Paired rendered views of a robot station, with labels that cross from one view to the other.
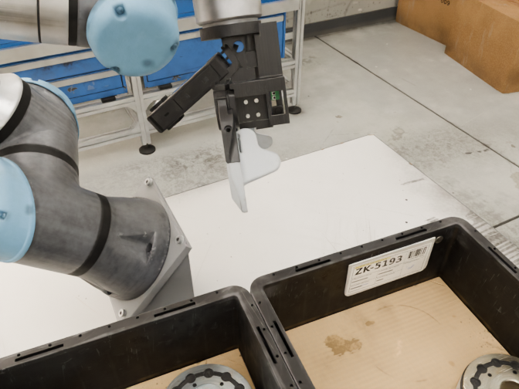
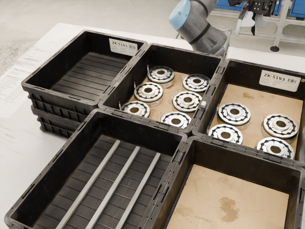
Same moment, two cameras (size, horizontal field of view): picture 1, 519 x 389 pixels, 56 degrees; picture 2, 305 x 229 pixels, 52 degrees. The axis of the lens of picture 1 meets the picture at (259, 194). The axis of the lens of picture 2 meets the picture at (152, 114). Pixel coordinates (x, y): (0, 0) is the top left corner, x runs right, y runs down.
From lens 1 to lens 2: 0.72 m
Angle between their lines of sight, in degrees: 36
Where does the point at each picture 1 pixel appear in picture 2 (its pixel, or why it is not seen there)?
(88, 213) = (201, 25)
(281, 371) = (215, 75)
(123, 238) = (207, 38)
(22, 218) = (183, 16)
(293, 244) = not seen: hidden behind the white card
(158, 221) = (221, 39)
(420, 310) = (283, 103)
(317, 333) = (243, 90)
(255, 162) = (247, 22)
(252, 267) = not seen: hidden behind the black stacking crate
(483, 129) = not seen: outside the picture
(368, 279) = (269, 81)
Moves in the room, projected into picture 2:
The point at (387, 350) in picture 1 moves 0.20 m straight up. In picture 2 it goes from (259, 104) to (273, 54)
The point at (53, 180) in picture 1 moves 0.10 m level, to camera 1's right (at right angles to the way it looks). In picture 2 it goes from (197, 11) to (217, 19)
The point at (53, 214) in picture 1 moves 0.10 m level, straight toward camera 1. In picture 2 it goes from (191, 20) to (186, 32)
